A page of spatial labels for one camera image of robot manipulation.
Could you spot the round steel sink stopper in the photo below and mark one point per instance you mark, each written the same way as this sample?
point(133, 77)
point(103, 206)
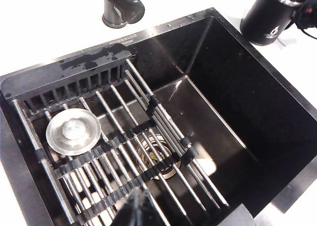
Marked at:
point(73, 131)

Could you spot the black mug with white logo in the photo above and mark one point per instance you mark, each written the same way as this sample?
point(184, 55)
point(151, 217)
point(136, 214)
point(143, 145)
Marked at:
point(265, 20)

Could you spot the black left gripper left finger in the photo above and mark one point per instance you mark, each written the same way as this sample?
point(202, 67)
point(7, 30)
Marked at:
point(128, 211)

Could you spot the black sink basin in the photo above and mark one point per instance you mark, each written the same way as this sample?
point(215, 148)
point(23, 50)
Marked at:
point(247, 99)

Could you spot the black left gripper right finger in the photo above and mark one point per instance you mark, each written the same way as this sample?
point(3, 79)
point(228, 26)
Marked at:
point(147, 211)

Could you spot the black sink drying rack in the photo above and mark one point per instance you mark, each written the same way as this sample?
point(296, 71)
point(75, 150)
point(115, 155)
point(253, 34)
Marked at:
point(99, 65)

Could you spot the steel sink drain strainer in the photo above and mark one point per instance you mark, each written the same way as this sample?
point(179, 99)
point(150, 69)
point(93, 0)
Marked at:
point(156, 159)

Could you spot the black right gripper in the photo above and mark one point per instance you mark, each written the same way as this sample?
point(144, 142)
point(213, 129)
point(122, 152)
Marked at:
point(308, 15)

